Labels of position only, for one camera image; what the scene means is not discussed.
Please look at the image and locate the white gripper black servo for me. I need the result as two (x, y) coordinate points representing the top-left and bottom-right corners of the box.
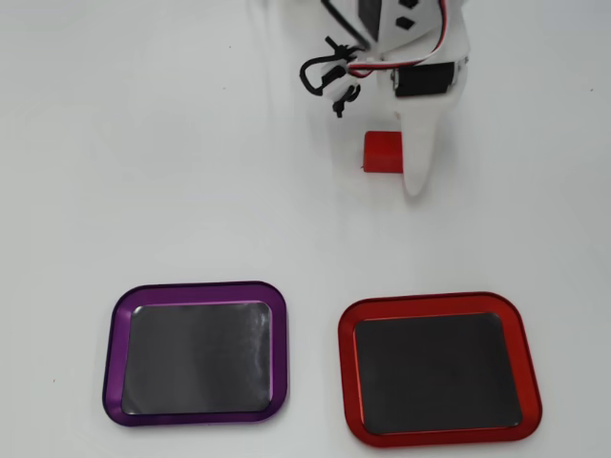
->
(369, 0), (473, 198)

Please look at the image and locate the red white black servo wire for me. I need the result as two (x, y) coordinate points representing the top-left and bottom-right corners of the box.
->
(347, 0), (467, 80)

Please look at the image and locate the purple dish with black mat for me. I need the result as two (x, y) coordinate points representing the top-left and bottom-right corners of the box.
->
(101, 281), (291, 428)

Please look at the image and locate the black cable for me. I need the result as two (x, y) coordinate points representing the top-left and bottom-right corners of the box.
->
(299, 0), (371, 120)

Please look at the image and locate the red dish with black mat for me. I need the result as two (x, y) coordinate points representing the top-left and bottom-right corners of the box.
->
(337, 291), (544, 448)

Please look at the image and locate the red block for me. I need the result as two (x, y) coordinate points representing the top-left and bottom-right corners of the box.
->
(362, 131), (405, 176)

